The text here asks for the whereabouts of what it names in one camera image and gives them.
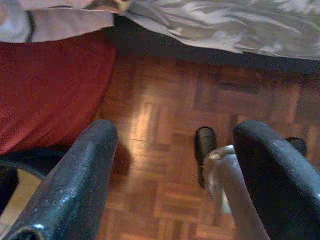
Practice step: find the bed with grey leaf sheet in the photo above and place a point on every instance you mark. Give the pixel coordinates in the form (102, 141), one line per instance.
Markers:
(225, 30)

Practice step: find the large red cushion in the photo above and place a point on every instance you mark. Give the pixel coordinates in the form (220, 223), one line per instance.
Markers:
(50, 95)

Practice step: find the black round waste bin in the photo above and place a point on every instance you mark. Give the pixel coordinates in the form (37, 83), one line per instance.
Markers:
(7, 185)

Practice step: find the pink cartoon print blanket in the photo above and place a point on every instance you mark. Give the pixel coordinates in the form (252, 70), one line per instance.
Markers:
(70, 22)

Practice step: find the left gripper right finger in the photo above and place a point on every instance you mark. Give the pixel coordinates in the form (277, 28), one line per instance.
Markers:
(282, 185)

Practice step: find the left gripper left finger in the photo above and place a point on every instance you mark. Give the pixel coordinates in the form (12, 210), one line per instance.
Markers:
(67, 185)

